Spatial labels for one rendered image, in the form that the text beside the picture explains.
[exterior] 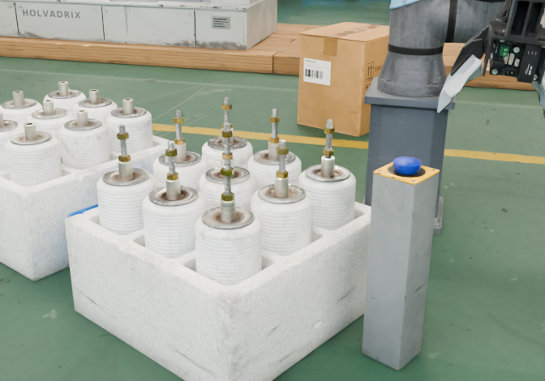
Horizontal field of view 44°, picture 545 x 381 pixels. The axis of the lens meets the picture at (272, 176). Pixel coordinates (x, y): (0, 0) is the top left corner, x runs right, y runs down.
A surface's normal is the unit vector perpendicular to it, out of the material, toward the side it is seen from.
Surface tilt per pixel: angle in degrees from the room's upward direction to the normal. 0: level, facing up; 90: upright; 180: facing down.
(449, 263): 0
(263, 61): 90
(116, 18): 90
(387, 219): 90
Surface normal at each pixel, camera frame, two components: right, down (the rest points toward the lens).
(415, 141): -0.25, 0.36
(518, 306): 0.00, -0.93
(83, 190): 0.77, 0.24
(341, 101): -0.62, 0.29
